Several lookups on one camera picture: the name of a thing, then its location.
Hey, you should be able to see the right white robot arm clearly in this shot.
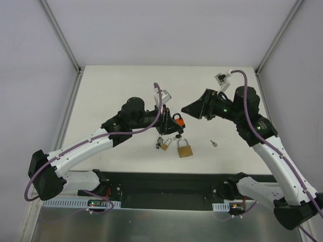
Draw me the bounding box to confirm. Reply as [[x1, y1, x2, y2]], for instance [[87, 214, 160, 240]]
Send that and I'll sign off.
[[181, 86, 322, 230]]

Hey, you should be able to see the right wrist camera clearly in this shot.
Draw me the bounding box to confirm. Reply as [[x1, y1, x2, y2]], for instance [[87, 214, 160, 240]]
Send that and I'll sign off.
[[215, 71, 232, 93]]

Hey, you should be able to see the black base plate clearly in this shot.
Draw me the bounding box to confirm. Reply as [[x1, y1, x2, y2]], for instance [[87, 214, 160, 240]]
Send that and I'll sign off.
[[78, 170, 247, 211]]

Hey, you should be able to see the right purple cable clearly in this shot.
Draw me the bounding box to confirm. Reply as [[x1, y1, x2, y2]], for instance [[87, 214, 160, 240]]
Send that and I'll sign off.
[[214, 70, 323, 242]]

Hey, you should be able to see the small brass padlock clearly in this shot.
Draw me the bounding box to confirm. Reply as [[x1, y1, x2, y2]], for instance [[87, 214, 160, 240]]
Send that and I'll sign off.
[[160, 138, 173, 151]]

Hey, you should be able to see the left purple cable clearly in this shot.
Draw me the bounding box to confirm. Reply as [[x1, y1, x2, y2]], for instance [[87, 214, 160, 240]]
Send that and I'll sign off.
[[25, 82, 162, 223]]

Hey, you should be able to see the orange padlock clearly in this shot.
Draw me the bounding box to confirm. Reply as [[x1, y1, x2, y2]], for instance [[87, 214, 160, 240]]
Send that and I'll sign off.
[[172, 113, 185, 128]]

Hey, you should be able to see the right aluminium frame post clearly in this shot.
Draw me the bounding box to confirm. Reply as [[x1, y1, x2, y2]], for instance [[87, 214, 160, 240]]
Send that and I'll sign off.
[[255, 0, 306, 77]]

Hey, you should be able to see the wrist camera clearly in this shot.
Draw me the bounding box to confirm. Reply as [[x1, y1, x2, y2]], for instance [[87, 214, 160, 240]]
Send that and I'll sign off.
[[154, 88, 172, 109], [215, 71, 232, 93]]

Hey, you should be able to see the large brass padlock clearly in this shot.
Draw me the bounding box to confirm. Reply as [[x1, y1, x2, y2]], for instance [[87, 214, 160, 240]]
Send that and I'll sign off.
[[177, 138, 193, 158]]

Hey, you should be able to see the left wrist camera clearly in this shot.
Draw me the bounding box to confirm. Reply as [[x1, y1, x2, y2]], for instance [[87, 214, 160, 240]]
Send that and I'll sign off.
[[154, 88, 172, 109]]

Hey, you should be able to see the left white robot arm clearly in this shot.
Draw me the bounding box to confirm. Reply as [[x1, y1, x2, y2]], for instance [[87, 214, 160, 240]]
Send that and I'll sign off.
[[28, 97, 185, 201]]

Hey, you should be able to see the right white cable duct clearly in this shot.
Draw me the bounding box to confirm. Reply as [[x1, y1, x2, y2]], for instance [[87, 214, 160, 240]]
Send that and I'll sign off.
[[212, 202, 230, 212]]

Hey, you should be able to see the left aluminium frame post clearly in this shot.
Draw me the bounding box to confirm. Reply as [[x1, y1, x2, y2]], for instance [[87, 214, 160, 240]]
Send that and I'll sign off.
[[37, 0, 83, 74]]

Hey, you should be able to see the white cable duct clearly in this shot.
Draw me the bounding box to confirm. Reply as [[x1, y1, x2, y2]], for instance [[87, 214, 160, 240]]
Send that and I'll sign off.
[[42, 198, 121, 209], [212, 202, 230, 212]]

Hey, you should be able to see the left white cable duct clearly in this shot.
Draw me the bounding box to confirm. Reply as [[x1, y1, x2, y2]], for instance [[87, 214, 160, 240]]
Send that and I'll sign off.
[[42, 198, 121, 209]]

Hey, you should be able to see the purple cable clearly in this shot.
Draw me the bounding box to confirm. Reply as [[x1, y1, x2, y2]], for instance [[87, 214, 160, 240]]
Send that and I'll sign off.
[[25, 82, 162, 223], [214, 70, 323, 242]]

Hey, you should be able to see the aluminium frame post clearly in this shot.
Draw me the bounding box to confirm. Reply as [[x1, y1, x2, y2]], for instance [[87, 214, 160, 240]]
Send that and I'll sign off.
[[37, 0, 83, 74], [255, 0, 306, 77]]

